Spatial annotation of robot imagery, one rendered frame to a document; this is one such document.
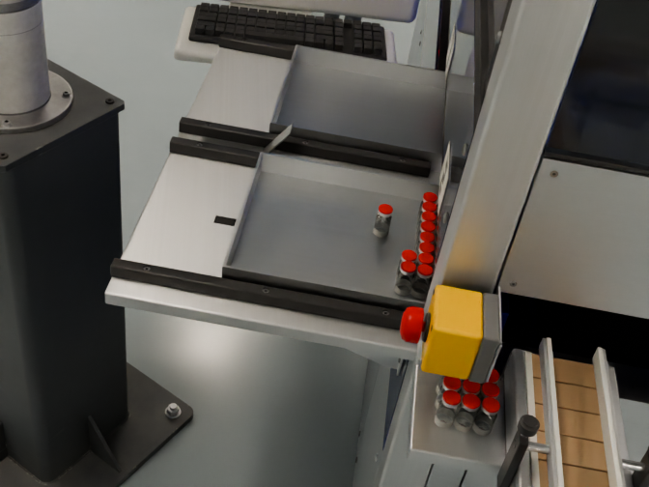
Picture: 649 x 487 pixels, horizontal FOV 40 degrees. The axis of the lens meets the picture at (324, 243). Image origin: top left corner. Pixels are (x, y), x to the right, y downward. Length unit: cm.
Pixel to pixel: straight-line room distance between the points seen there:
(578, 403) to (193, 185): 62
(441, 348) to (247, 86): 74
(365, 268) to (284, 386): 102
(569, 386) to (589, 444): 8
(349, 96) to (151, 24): 210
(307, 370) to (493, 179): 138
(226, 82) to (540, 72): 80
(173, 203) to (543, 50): 63
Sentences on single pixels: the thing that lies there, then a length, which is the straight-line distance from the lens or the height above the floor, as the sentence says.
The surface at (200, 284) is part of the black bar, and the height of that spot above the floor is 90.
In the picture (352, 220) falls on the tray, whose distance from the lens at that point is 128.
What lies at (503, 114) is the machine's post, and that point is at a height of 124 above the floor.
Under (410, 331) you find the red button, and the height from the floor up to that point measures 100.
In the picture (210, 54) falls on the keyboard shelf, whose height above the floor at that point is 80.
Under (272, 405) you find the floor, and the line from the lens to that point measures 215.
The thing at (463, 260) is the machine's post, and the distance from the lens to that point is 99.
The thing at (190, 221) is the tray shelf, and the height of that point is 88.
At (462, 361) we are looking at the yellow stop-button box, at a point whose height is 99.
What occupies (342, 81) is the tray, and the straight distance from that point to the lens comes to 159.
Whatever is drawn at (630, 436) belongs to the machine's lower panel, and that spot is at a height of 81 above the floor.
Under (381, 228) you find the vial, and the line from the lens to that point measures 124.
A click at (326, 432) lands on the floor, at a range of 212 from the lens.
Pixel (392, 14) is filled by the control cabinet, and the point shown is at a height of 82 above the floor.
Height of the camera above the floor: 169
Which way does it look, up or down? 41 degrees down
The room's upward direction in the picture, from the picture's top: 10 degrees clockwise
